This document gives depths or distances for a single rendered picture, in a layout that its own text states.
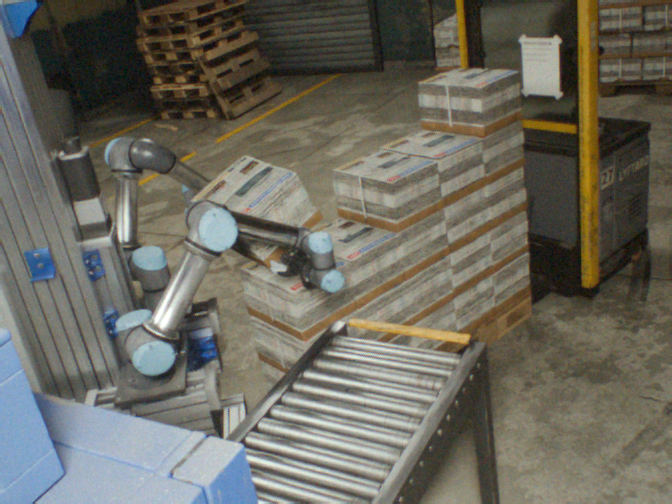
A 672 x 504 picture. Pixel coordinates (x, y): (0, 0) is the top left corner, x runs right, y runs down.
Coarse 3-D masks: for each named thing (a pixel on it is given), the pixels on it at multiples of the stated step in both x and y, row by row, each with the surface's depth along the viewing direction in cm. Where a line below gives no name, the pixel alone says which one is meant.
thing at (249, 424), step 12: (336, 324) 256; (324, 336) 250; (312, 348) 244; (300, 360) 239; (312, 360) 238; (288, 372) 234; (300, 372) 232; (276, 384) 229; (288, 384) 228; (264, 396) 224; (276, 396) 223; (264, 408) 218; (252, 420) 214; (240, 432) 210
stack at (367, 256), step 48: (480, 192) 339; (336, 240) 313; (384, 240) 305; (432, 240) 324; (480, 240) 346; (288, 288) 280; (432, 288) 330; (480, 288) 355; (288, 336) 294; (480, 336) 364
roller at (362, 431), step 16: (272, 416) 217; (288, 416) 215; (304, 416) 212; (320, 416) 211; (336, 432) 207; (352, 432) 204; (368, 432) 202; (384, 432) 200; (400, 432) 199; (400, 448) 198
